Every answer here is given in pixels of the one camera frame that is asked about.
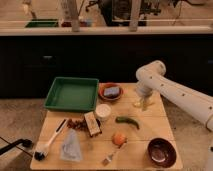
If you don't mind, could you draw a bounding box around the yellow banana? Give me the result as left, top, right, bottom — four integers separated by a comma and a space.
133, 99, 154, 108

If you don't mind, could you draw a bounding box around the dark brown bowl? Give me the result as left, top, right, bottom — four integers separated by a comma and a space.
147, 138, 177, 168

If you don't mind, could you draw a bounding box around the blue sponge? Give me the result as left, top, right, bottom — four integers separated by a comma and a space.
104, 87, 120, 98

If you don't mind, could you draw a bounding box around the black handle bar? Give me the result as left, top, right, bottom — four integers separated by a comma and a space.
0, 139, 33, 155

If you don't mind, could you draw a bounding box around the white paper cup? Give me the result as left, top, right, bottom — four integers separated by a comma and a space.
95, 104, 111, 121

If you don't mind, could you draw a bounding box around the brown cardboard box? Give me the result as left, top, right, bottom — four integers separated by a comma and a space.
84, 112, 101, 137

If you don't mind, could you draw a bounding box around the clear plastic bag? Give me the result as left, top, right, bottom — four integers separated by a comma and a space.
60, 129, 83, 162

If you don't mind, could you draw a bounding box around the silver fork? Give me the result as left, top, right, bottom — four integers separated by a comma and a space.
102, 142, 127, 166

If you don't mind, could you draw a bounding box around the orange fruit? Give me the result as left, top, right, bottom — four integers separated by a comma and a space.
112, 132, 127, 146

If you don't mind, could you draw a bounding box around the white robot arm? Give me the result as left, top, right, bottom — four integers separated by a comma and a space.
135, 60, 213, 132

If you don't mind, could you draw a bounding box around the green plastic tray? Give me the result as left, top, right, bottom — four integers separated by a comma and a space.
44, 77, 99, 112

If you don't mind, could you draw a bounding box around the orange bowl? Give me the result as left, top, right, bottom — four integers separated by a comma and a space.
98, 82, 123, 101

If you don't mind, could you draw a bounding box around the green chili pepper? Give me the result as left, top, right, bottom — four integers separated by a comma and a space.
115, 117, 140, 130

